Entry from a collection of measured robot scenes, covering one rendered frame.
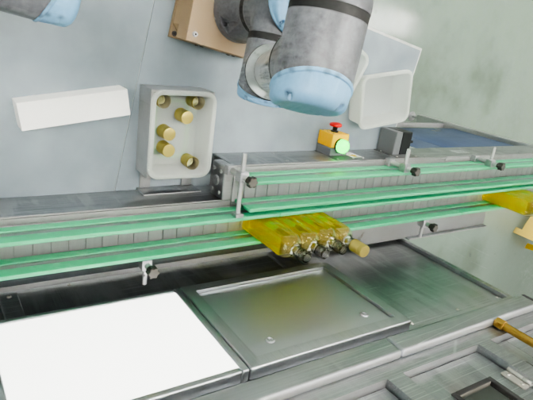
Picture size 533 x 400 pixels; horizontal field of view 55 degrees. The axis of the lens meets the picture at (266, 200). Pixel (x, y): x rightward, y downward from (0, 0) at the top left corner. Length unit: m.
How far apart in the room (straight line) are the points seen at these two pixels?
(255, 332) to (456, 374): 0.46
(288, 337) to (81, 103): 0.70
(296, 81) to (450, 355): 0.82
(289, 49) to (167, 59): 0.67
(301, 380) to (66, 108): 0.77
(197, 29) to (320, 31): 0.60
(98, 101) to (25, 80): 0.16
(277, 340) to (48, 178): 0.66
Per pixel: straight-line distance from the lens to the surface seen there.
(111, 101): 1.26
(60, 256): 1.23
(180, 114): 1.33
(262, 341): 1.14
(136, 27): 1.32
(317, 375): 1.08
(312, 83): 0.70
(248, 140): 1.51
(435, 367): 1.29
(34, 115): 1.22
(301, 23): 0.72
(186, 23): 1.26
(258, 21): 1.14
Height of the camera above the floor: 1.99
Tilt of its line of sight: 50 degrees down
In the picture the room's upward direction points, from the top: 122 degrees clockwise
